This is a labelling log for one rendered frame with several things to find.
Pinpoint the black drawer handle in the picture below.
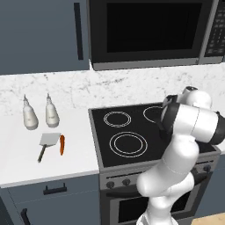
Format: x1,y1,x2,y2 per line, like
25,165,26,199
42,183,68,196

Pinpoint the grey base cupboard door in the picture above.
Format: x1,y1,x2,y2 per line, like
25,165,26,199
11,190,102,225

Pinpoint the black hob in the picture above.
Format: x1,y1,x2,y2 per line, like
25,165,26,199
88,102,218,169

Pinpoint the white squeeze bottle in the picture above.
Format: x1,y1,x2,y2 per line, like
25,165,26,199
22,94,40,131
45,92,61,128

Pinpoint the black microwave oven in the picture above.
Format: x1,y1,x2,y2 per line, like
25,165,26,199
86,0,225,71

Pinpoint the orange carrot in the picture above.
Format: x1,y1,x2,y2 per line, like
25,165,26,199
59,134,66,156

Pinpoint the grey base cupboard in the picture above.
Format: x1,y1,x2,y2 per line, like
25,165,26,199
194,153,225,219

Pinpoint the grey drawer front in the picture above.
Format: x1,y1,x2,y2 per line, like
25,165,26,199
7,173,101,206

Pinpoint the black cupboard door handle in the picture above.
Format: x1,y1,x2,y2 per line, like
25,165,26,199
73,2,84,61

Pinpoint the grey wall cupboard door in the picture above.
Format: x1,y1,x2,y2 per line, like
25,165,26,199
0,0,91,76

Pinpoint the black base cupboard handle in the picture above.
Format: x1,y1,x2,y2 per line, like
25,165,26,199
20,207,32,225

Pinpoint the grey spatula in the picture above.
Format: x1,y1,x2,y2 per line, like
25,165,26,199
37,132,62,163

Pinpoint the steel oven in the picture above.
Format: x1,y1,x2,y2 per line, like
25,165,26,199
98,152,221,225

